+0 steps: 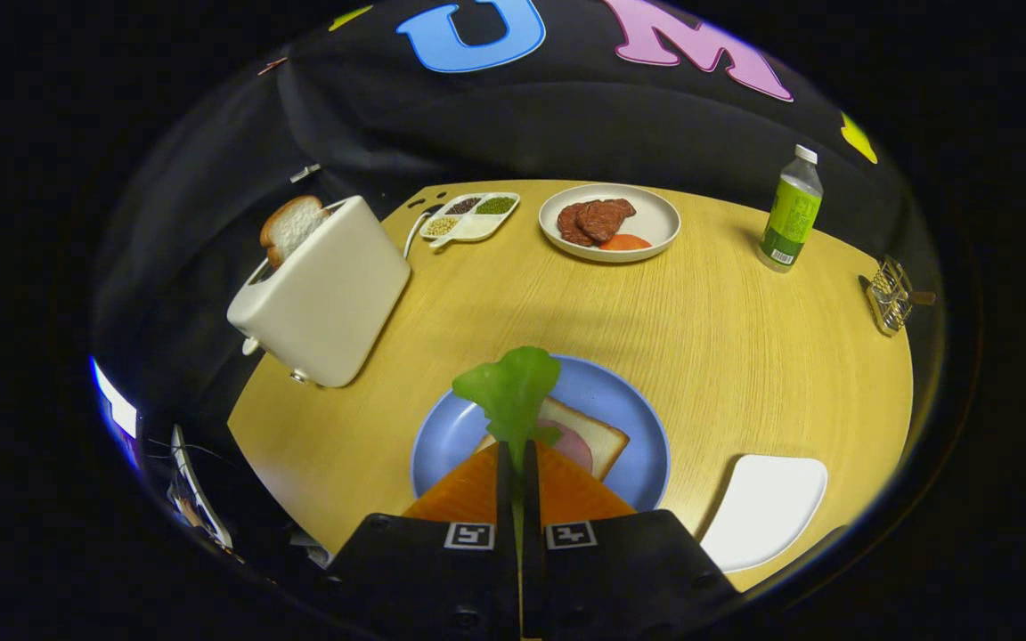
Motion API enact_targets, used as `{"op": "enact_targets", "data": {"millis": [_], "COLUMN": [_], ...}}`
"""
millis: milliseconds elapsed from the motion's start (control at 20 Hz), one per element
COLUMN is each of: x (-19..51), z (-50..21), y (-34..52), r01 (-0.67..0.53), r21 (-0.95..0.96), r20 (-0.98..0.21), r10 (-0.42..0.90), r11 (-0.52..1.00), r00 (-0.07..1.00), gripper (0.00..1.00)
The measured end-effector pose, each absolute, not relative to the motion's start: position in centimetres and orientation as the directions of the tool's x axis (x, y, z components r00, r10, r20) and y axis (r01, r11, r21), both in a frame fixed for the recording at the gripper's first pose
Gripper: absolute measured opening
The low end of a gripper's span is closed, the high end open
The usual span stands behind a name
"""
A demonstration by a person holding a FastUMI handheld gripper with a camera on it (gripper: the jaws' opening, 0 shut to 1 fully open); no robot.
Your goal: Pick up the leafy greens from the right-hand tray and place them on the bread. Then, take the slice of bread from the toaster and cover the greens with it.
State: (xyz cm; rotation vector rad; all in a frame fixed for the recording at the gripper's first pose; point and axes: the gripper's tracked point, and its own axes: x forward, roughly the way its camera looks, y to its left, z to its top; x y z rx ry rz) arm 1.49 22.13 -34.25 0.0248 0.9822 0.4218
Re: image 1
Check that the round white plate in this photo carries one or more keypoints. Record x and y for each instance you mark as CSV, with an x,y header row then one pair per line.
x,y
655,218

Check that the brown meat patty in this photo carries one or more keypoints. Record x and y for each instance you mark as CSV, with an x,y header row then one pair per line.
x,y
569,227
606,218

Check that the blue plate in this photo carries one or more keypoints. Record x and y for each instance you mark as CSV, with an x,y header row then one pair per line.
x,y
620,392

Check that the tomato slice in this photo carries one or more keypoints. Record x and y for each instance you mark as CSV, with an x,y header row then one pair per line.
x,y
627,242

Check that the green lettuce leaf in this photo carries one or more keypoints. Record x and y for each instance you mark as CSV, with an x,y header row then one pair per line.
x,y
513,392

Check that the white toaster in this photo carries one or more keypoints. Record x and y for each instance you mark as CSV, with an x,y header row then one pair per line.
x,y
330,294

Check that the green drink bottle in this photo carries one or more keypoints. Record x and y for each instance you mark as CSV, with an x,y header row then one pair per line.
x,y
789,218

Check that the toasted bread slice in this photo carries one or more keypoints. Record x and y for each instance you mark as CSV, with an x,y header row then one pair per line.
x,y
292,227

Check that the black backdrop cloth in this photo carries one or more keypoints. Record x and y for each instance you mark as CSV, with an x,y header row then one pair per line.
x,y
566,125

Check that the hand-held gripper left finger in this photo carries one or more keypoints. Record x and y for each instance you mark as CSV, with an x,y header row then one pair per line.
x,y
424,579

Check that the bread slice with ham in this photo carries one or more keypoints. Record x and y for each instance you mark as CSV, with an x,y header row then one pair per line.
x,y
602,441

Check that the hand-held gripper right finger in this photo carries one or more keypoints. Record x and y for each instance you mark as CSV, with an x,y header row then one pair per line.
x,y
620,579

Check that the silver clip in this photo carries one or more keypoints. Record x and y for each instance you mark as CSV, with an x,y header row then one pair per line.
x,y
304,172

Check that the white square plate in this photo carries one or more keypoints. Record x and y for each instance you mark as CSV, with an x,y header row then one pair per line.
x,y
767,512

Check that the white divided seed tray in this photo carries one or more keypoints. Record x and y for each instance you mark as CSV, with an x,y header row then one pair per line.
x,y
476,227

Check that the pink clip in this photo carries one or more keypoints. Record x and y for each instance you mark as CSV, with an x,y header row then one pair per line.
x,y
272,65

